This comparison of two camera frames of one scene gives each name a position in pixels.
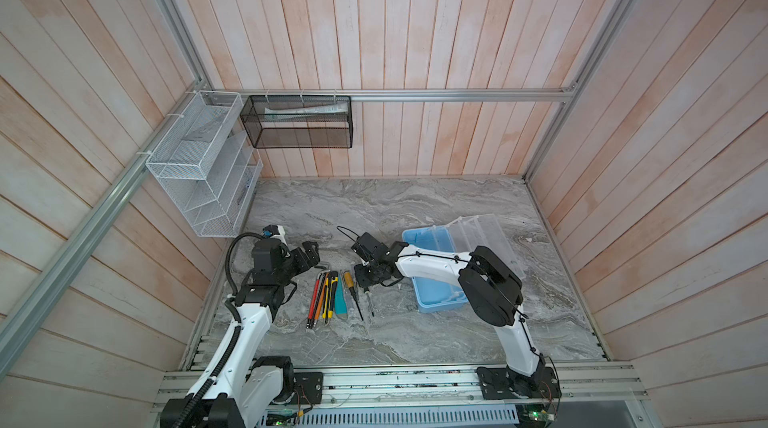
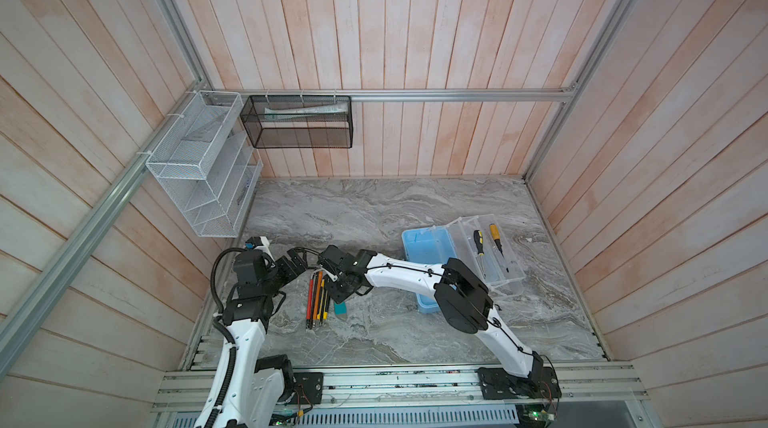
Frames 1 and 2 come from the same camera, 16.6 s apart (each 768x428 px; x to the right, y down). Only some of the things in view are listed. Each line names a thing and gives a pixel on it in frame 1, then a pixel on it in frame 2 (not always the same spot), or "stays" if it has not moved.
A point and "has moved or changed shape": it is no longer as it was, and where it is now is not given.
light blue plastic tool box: [464, 234] stays
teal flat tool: [339, 301] stays
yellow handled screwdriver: [348, 278] has moved or changed shape
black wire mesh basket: [299, 121] stays
